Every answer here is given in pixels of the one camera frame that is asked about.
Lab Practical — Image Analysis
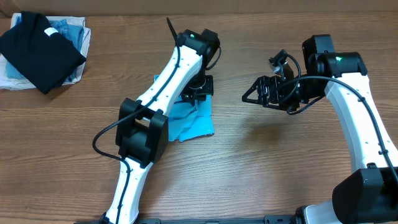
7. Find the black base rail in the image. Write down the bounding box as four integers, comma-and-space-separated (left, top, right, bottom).
74, 213, 299, 224

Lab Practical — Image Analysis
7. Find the folded black shirt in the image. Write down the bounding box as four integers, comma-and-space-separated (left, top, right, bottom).
1, 11, 86, 94

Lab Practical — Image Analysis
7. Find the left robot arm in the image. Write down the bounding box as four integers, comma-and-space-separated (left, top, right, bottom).
99, 29, 221, 223

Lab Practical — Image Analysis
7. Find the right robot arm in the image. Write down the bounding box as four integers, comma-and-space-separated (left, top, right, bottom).
242, 34, 397, 223

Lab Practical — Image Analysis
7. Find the light blue t-shirt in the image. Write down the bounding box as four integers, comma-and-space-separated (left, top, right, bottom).
154, 73, 215, 143

